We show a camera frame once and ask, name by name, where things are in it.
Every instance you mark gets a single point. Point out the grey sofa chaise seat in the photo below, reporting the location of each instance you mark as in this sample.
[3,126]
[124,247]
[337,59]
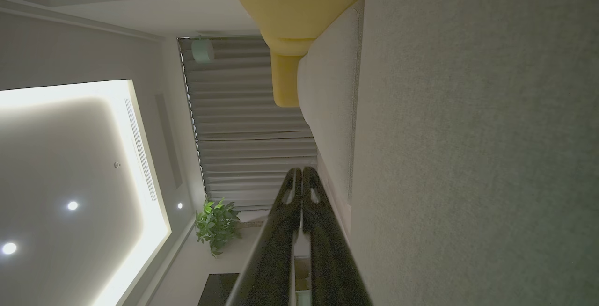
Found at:
[477,147]

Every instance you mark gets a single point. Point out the green leafy plant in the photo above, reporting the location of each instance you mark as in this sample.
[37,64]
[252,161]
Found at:
[215,226]

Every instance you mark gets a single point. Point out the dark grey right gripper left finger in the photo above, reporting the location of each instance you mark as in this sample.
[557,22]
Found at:
[271,259]

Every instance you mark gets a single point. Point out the grey pleated curtain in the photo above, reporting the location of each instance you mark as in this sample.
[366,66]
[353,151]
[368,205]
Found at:
[243,147]

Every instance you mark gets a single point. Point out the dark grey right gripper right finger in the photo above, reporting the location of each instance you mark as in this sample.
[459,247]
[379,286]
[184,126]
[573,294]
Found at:
[332,268]

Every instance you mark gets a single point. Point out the black flat television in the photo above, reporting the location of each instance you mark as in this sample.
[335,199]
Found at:
[217,291]

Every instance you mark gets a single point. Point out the yellow sofa backrest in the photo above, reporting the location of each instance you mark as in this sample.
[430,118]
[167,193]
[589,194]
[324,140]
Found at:
[290,2]

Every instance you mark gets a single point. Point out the grey sofa seat cushion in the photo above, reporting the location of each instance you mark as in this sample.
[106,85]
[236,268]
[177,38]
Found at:
[327,100]

